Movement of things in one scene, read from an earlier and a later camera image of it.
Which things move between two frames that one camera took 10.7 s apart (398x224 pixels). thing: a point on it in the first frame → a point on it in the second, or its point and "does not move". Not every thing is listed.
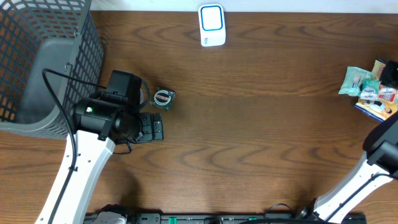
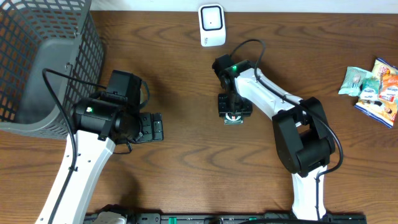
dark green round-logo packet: (163, 98) → (234, 119)
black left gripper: (152, 126) does not move
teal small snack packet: (369, 89) does not move
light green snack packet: (352, 83) does not move
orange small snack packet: (387, 93) does not move
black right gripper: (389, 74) → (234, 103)
